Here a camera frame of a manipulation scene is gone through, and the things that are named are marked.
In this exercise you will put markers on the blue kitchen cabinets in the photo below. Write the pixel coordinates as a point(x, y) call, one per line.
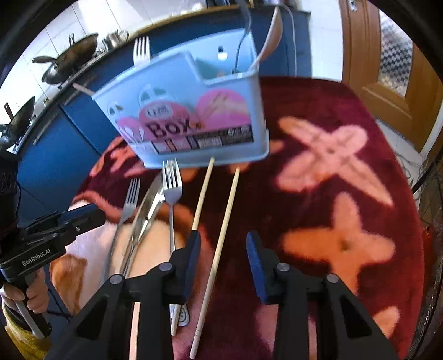
point(67, 138)

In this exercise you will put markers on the light blue chopsticks box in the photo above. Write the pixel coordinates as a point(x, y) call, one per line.
point(191, 102)

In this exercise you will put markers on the steel kettle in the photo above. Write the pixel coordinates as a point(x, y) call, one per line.
point(115, 39)

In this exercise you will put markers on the white plastic spoon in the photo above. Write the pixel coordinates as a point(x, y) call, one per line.
point(274, 35)

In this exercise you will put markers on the steel table knife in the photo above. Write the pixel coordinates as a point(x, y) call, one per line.
point(143, 221)

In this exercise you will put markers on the person's left hand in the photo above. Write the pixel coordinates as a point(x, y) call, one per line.
point(37, 294)

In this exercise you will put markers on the silver door handle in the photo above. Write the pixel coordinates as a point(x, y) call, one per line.
point(353, 5)

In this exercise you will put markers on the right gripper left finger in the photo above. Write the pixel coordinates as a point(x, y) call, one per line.
point(102, 329)

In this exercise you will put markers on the red floral plush cloth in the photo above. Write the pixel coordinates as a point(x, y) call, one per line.
point(329, 197)

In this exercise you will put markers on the wooden chopstick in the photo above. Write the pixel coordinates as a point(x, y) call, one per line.
point(83, 89)
point(203, 191)
point(214, 267)

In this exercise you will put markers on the large black wok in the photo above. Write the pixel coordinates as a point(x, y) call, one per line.
point(70, 61)

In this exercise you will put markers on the small black wok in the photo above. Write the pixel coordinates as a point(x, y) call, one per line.
point(16, 128)

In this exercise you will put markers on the wooden door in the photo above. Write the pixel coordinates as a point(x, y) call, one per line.
point(388, 72)

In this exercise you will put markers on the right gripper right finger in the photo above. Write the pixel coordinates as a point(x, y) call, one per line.
point(345, 329)

